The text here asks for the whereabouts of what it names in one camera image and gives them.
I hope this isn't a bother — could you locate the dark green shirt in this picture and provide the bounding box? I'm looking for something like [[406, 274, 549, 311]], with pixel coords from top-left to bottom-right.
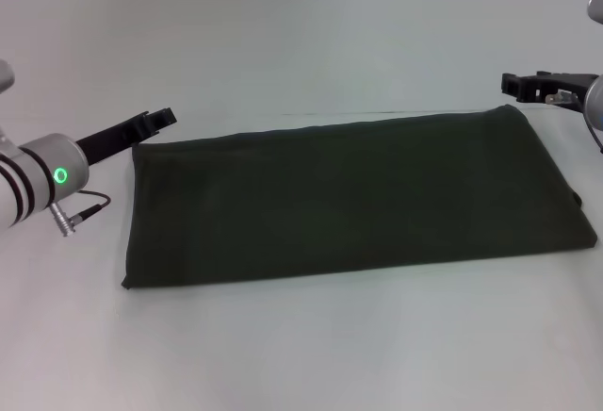
[[121, 104, 600, 291]]

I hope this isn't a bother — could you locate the left arm cable with plug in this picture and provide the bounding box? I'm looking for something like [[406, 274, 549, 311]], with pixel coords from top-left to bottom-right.
[[48, 189, 113, 238]]

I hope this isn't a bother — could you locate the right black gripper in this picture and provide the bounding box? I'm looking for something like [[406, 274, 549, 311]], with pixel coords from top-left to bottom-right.
[[499, 70, 600, 113]]

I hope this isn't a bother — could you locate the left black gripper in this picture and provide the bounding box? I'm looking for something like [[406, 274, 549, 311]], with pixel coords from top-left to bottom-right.
[[74, 106, 180, 168]]

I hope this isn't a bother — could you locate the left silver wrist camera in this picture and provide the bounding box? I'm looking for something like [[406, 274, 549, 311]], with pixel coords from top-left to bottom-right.
[[0, 58, 17, 97]]

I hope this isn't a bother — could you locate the right silver connector post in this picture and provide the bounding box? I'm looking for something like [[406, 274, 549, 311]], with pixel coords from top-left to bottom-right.
[[543, 91, 574, 107]]

